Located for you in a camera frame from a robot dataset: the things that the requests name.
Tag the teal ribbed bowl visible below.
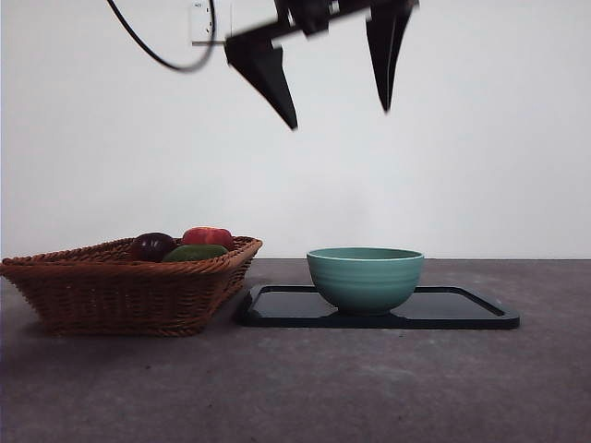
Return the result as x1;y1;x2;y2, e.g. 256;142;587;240
307;247;426;317

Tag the red apple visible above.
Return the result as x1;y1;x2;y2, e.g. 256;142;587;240
181;226;235;251

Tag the green avocado-like fruit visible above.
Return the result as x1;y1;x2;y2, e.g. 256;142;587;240
162;244;231;264

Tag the dark purple round fruit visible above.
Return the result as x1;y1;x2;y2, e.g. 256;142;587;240
128;232;179;263

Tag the black rectangular tray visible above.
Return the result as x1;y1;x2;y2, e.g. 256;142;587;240
235;284;522;329

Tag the brown wicker basket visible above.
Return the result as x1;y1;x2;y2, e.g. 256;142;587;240
0;235;264;337

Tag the white wall socket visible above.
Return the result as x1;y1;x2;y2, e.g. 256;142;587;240
191;0;234;46

